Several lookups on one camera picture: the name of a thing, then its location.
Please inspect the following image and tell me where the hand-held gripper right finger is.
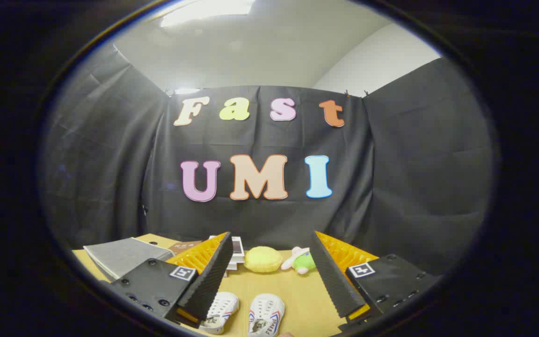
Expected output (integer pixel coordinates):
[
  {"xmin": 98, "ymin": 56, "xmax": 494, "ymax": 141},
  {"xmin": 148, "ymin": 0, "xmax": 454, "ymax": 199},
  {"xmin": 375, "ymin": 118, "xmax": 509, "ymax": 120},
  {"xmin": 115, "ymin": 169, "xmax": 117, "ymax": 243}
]
[{"xmin": 310, "ymin": 230, "xmax": 441, "ymax": 330}]

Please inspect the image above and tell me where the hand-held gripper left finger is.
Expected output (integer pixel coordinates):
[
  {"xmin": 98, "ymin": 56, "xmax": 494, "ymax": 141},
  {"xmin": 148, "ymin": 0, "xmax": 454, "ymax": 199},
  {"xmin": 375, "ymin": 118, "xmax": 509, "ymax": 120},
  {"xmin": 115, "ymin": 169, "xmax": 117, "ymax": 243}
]
[{"xmin": 110, "ymin": 232, "xmax": 233, "ymax": 324}]

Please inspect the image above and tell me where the white shoe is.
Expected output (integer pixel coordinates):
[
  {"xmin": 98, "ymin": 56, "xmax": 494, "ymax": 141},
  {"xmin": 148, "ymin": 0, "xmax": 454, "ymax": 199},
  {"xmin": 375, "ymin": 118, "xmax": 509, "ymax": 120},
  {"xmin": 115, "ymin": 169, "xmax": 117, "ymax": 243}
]
[
  {"xmin": 248, "ymin": 293, "xmax": 286, "ymax": 337},
  {"xmin": 198, "ymin": 292, "xmax": 240, "ymax": 335}
]

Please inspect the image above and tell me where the grey fabric storage box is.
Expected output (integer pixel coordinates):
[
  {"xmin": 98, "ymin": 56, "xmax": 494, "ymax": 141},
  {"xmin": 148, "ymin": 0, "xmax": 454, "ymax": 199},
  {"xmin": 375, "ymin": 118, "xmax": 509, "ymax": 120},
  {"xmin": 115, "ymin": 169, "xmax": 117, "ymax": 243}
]
[{"xmin": 84, "ymin": 237, "xmax": 175, "ymax": 281}]

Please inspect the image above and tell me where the pink and green plush toy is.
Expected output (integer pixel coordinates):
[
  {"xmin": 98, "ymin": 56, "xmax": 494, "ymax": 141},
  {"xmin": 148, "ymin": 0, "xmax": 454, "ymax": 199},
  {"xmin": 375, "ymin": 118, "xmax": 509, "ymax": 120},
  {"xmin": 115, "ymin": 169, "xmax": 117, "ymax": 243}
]
[{"xmin": 281, "ymin": 247, "xmax": 317, "ymax": 275}]

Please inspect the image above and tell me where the white book with dark cover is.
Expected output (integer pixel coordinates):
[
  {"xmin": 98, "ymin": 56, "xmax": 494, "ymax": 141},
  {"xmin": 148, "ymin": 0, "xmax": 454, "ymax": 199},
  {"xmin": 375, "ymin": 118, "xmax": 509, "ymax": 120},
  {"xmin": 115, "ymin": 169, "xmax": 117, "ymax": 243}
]
[{"xmin": 209, "ymin": 235, "xmax": 245, "ymax": 257}]

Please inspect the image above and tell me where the brown and tan cardboard folder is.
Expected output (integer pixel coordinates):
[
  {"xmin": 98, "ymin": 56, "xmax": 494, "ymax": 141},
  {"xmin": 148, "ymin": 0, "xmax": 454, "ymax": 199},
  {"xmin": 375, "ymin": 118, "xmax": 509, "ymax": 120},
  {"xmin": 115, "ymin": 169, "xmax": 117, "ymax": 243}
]
[{"xmin": 136, "ymin": 234, "xmax": 205, "ymax": 256}]

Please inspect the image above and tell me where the yellow plush toy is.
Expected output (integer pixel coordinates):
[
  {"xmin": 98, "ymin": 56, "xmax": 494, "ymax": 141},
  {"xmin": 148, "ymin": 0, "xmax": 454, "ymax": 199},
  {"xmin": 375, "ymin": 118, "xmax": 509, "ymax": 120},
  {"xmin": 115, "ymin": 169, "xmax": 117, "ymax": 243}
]
[{"xmin": 244, "ymin": 247, "xmax": 283, "ymax": 273}]

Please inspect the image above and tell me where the black backdrop cloth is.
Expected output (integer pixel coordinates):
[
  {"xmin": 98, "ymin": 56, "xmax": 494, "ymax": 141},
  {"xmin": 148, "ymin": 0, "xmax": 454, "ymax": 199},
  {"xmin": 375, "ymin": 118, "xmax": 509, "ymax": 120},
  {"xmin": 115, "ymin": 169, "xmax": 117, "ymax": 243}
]
[{"xmin": 40, "ymin": 44, "xmax": 495, "ymax": 277}]

